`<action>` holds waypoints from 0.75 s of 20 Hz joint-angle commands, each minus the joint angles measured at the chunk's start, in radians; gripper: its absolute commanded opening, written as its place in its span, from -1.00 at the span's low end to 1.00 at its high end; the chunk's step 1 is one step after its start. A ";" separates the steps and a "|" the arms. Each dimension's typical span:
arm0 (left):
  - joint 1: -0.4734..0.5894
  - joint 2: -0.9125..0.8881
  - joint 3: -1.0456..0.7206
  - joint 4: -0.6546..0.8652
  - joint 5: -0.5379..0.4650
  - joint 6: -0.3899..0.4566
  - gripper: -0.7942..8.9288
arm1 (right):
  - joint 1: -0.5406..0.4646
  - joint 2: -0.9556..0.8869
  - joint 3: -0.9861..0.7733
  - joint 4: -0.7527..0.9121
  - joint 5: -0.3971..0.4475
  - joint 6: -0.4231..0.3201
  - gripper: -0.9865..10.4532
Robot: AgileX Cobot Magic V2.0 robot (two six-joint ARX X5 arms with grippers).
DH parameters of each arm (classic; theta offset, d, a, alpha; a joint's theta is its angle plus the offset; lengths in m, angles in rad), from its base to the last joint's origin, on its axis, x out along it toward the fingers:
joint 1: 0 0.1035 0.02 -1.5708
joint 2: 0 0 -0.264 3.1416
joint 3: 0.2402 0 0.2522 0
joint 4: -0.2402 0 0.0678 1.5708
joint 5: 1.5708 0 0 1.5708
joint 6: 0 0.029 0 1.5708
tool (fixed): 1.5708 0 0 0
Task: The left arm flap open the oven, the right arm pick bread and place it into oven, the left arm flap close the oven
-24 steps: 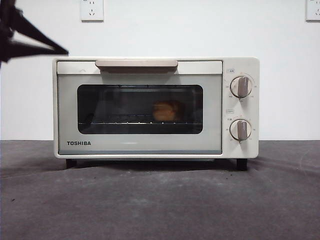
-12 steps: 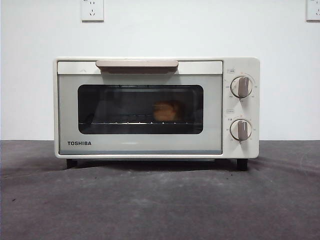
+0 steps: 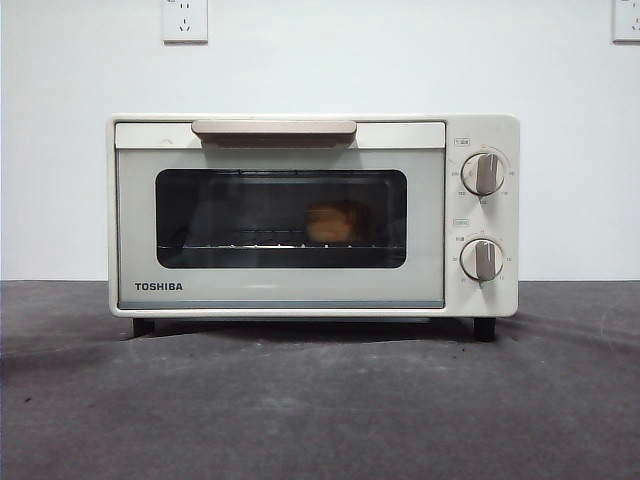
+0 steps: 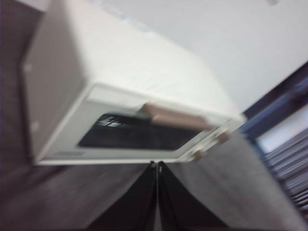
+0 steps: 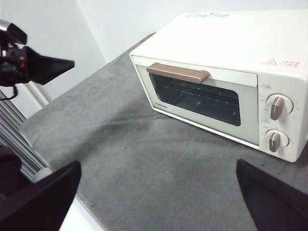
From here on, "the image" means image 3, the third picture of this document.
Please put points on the golden bread loaf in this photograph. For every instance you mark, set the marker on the golden bread loaf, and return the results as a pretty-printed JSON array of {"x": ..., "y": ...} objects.
[{"x": 335, "y": 225}]

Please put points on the round cream oven knob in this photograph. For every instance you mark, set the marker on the round cream oven knob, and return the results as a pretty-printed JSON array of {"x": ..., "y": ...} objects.
[
  {"x": 481, "y": 259},
  {"x": 482, "y": 174}
]

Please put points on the cream Toshiba toaster oven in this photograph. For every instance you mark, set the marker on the cream Toshiba toaster oven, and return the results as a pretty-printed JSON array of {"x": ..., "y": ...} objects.
[{"x": 485, "y": 215}]

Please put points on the white wall socket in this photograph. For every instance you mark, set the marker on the white wall socket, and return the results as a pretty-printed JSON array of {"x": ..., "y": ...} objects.
[
  {"x": 185, "y": 20},
  {"x": 626, "y": 22}
]

